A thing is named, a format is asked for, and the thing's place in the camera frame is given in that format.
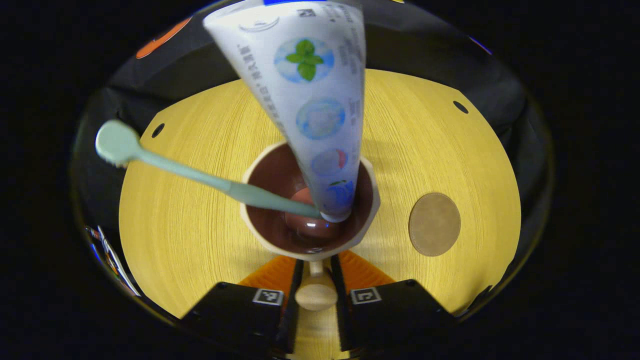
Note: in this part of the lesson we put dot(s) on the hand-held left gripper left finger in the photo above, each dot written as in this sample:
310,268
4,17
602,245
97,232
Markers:
235,312

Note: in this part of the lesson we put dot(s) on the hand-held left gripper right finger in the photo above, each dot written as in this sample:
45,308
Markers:
400,312

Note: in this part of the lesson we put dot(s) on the round brown coaster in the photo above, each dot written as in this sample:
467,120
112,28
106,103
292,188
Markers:
434,225

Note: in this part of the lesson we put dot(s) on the beige cup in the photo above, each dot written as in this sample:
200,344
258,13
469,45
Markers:
270,175

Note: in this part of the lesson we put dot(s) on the pale green toothbrush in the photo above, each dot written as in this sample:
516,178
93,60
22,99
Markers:
200,175

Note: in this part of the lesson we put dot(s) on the white toothpaste tube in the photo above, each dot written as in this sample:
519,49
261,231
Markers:
320,120

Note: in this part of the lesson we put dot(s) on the black backdrop cloth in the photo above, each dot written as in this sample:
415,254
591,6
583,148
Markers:
425,55

